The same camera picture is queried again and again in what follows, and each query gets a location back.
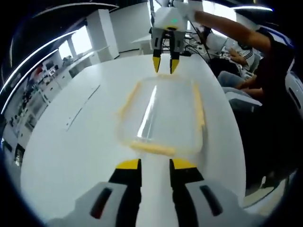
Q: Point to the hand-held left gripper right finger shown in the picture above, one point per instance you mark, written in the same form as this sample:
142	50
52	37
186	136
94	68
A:
201	205

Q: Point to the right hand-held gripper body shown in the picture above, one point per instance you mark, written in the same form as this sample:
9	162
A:
168	17

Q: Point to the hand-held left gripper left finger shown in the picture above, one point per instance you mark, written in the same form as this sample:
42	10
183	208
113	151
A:
101	205

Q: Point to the clear plastic storage box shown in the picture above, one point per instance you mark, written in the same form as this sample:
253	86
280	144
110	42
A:
191	143

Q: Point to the grey white chair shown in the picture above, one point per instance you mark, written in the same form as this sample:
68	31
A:
243	101

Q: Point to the person's black sleeve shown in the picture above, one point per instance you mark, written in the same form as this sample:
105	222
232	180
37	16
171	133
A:
277	47

